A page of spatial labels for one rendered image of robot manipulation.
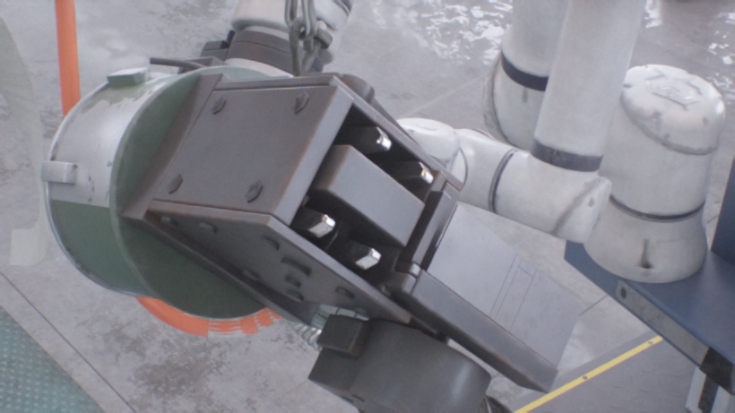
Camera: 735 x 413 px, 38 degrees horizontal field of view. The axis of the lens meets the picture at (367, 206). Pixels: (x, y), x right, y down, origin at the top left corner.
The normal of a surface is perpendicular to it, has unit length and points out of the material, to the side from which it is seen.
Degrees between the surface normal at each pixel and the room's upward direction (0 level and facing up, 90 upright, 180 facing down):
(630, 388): 0
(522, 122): 99
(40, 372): 0
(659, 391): 0
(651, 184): 90
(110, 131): 46
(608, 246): 68
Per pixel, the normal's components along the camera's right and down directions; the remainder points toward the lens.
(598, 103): 0.23, 0.36
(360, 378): -0.62, -0.50
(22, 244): -0.81, -0.11
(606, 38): -0.07, 0.31
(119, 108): -0.57, -0.66
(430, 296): 0.61, 0.06
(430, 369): 0.15, -0.22
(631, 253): -0.44, 0.20
